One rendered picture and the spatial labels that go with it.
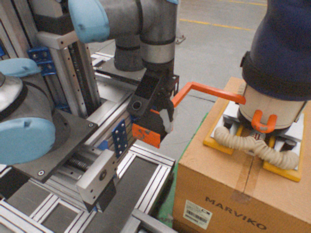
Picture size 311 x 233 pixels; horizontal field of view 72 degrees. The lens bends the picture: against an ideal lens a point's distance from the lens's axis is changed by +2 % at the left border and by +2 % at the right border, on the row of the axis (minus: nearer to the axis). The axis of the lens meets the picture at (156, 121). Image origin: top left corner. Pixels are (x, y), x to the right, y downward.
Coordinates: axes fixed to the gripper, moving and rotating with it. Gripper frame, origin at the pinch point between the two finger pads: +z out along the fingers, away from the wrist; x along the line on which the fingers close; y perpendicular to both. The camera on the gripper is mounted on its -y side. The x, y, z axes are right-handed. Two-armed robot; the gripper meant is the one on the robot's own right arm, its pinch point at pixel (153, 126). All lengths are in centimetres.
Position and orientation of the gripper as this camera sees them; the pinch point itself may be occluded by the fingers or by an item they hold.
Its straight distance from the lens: 59.5
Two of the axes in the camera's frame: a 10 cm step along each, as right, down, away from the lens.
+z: 0.0, 7.3, 6.8
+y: 5.0, -5.9, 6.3
